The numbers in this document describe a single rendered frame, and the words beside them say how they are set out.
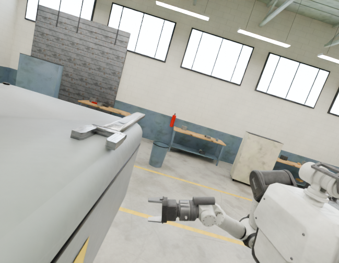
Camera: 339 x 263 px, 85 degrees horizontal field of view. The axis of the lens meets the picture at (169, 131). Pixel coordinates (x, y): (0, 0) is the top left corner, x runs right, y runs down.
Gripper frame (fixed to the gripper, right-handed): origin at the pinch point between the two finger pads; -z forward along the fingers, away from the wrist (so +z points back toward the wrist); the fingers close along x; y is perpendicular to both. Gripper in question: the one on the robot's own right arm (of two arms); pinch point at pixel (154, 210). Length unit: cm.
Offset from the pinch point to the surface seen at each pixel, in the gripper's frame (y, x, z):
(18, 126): 53, 54, -10
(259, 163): -429, -196, 303
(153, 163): -389, -181, -16
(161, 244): -126, -167, 6
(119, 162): 51, 50, -2
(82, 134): 52, 53, -5
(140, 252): -107, -158, -20
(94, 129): 50, 53, -5
